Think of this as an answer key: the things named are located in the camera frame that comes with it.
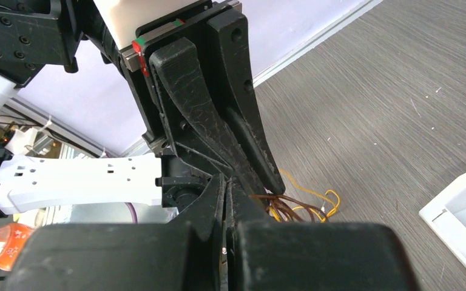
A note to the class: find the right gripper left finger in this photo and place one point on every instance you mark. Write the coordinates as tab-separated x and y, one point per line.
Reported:
183	254

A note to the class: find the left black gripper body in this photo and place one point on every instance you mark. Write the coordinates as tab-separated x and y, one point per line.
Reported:
161	22

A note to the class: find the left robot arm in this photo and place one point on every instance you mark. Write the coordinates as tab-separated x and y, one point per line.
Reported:
44	161

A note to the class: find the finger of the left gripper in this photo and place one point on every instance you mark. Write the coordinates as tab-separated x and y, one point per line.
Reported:
233	92
197	134

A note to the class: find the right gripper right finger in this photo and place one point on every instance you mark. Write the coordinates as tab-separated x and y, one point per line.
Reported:
264	254

